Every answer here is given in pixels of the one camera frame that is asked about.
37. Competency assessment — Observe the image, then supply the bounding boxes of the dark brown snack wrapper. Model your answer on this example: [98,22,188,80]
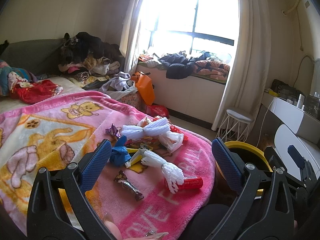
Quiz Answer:
[114,170,144,202]

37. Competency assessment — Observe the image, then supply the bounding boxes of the blue glove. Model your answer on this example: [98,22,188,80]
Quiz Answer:
[110,136,131,167]

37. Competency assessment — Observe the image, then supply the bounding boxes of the red cylindrical tube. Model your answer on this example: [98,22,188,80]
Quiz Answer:
[164,177,203,192]

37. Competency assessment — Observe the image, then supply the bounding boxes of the yellow white snack packet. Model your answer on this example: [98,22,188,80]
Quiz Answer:
[124,148,148,168]

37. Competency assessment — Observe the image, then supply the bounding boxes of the purple candy wrapper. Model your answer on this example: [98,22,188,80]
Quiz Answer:
[105,124,121,139]

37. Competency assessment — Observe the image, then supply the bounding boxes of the red plastic bag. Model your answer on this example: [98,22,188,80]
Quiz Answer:
[153,116,188,142]

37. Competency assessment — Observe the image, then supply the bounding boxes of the red snack wrapper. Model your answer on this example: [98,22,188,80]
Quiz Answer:
[125,137,162,150]

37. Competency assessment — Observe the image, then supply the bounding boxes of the white printed plastic bag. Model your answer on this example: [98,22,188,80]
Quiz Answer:
[158,131,184,153]

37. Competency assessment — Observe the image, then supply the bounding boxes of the yellow rimmed black trash bin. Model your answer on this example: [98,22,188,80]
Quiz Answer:
[212,138,272,194]

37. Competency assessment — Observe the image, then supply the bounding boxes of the person's left hand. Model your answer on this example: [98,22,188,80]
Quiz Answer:
[103,212,169,240]

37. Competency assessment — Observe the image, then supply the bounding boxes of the white scalloped dresser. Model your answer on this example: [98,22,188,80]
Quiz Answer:
[262,93,319,179]

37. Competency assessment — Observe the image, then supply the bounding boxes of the white bottle on dresser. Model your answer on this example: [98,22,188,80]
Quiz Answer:
[297,94,305,109]

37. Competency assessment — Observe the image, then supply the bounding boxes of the dark bag on dresser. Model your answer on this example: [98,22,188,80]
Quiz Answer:
[270,79,300,101]

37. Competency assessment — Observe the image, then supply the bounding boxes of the right cream curtain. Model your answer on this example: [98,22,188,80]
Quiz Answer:
[212,0,271,130]

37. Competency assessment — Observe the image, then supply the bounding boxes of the cream curtain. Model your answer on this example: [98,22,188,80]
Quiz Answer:
[212,0,271,130]
[119,0,143,74]

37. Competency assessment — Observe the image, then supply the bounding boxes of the red cloth on bed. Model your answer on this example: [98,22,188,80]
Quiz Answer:
[9,80,63,105]

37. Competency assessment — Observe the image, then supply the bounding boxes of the orange patterned blanket on sill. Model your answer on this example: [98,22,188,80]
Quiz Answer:
[194,60,230,82]

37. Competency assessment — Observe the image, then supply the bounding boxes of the floral fabric laundry basket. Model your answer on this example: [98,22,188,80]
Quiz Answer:
[118,92,146,113]

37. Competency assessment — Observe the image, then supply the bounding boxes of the lavender clothes on basket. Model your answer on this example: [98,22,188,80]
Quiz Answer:
[98,72,138,100]

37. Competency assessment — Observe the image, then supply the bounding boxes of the red shopping bag on floor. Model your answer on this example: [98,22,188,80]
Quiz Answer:
[146,105,170,118]

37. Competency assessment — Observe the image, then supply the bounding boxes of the colourful quilt on bed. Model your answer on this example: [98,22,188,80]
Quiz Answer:
[0,60,38,96]

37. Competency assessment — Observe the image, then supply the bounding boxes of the pile of clothes in corner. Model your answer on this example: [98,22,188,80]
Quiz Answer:
[59,32,125,82]

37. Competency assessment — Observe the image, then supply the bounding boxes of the dark jacket on sill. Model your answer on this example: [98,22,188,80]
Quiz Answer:
[159,51,211,80]

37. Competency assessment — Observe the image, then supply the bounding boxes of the left cream curtain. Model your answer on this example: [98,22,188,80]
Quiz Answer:
[119,0,143,74]

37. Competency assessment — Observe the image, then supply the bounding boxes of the white power cable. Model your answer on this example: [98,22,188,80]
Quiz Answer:
[256,100,277,147]

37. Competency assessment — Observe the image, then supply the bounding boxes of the white wire frame stool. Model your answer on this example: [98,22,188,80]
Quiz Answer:
[217,107,254,142]

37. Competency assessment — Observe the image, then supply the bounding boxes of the black window frame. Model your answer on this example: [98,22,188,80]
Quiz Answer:
[143,0,237,55]

